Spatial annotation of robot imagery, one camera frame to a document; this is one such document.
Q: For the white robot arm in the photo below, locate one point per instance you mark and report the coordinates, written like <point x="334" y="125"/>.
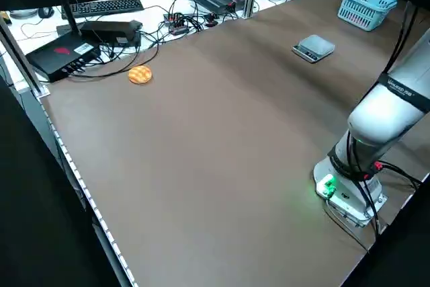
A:
<point x="386" y="115"/>

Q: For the light blue shopping basket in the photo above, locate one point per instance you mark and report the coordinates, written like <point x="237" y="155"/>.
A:
<point x="363" y="14"/>

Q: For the silver kitchen scale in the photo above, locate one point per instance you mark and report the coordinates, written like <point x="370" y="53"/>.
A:
<point x="317" y="43"/>

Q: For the small usb hub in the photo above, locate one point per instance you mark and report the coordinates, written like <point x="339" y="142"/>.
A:
<point x="176" y="24"/>

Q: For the black keyboard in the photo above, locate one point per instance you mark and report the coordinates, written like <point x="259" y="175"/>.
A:
<point x="100" y="7"/>

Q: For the black power adapter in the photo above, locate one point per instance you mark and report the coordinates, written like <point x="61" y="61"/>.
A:
<point x="107" y="30"/>

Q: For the black monitor stand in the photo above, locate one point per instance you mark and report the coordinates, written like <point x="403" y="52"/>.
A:
<point x="67" y="8"/>

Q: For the black mouse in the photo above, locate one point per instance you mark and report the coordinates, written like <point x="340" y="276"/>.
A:
<point x="45" y="12"/>

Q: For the black router box red logo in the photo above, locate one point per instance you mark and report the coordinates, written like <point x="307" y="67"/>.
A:
<point x="57" y="55"/>

